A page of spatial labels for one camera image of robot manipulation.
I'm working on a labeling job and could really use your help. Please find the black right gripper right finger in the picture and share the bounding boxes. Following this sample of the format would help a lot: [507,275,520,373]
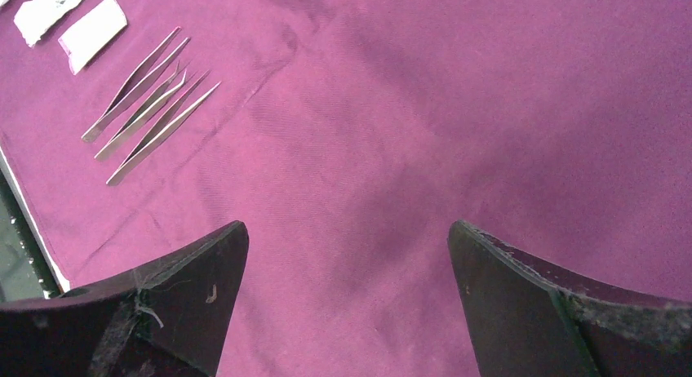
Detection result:
[448,220,691,376]

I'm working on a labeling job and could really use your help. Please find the steel scalpel handle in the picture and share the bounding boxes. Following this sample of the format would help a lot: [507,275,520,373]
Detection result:
[94,64,187,161]

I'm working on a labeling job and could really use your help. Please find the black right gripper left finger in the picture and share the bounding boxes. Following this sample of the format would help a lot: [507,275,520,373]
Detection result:
[1,221,249,376]

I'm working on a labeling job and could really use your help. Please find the steel tweezers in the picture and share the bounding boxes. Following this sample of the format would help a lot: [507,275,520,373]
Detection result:
[81,26,190,143]
[106,72,221,186]

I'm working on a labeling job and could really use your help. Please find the purple cloth wrap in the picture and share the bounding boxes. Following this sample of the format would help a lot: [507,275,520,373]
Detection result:
[1,0,691,376]

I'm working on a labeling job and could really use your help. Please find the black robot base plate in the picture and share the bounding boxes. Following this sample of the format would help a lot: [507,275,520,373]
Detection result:
[1,176,60,303]

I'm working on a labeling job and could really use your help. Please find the small white sterile packet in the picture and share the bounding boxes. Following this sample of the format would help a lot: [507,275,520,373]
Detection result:
[58,0,128,75]

